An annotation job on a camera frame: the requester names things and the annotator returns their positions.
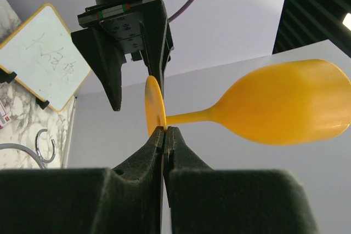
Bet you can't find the yellow wine glass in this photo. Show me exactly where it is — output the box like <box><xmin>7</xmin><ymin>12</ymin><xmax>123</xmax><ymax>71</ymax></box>
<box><xmin>145</xmin><ymin>59</ymin><xmax>350</xmax><ymax>145</ymax></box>

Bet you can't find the red white eraser box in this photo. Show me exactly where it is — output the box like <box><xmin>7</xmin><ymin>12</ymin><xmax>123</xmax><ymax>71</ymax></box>
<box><xmin>0</xmin><ymin>103</ymin><xmax>11</xmax><ymax>129</ymax></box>

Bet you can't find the chrome wine glass rack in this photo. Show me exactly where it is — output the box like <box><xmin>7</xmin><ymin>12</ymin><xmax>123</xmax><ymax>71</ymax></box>
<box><xmin>0</xmin><ymin>129</ymin><xmax>58</xmax><ymax>169</ymax></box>

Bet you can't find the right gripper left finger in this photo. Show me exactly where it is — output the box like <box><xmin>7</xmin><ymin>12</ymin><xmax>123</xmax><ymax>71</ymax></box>
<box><xmin>1</xmin><ymin>128</ymin><xmax>165</xmax><ymax>233</ymax></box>

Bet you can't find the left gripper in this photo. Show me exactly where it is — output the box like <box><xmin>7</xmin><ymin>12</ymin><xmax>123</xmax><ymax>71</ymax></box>
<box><xmin>71</xmin><ymin>0</ymin><xmax>174</xmax><ymax>111</ymax></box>

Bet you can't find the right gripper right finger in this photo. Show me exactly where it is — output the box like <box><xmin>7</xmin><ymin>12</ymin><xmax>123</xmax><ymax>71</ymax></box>
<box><xmin>163</xmin><ymin>127</ymin><xmax>319</xmax><ymax>233</ymax></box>

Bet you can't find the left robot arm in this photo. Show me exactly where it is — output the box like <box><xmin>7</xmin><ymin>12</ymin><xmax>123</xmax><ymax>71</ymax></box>
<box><xmin>71</xmin><ymin>0</ymin><xmax>174</xmax><ymax>111</ymax></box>

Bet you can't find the small whiteboard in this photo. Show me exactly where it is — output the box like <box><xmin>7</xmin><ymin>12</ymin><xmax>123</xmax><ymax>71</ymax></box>
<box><xmin>1</xmin><ymin>3</ymin><xmax>91</xmax><ymax>112</ymax></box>

